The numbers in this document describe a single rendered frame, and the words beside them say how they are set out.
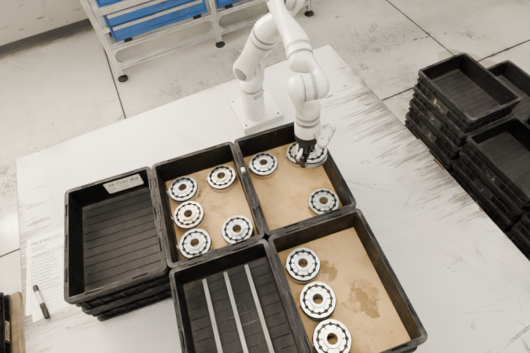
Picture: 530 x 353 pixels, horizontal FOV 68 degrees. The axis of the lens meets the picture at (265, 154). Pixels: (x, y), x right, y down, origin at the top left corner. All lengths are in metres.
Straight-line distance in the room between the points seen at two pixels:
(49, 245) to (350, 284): 1.11
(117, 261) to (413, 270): 0.97
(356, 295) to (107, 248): 0.81
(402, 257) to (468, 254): 0.22
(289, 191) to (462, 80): 1.31
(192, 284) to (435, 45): 2.67
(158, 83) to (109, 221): 1.85
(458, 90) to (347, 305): 1.43
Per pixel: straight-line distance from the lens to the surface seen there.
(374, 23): 3.53
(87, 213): 1.54
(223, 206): 1.37
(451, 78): 2.36
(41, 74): 3.76
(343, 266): 1.26
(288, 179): 1.40
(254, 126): 1.70
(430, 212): 1.55
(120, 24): 3.09
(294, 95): 0.98
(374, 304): 1.24
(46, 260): 1.69
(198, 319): 1.25
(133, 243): 1.40
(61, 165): 1.92
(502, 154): 2.24
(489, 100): 2.30
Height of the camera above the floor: 2.00
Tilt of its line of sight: 53 degrees down
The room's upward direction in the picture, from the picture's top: 8 degrees counter-clockwise
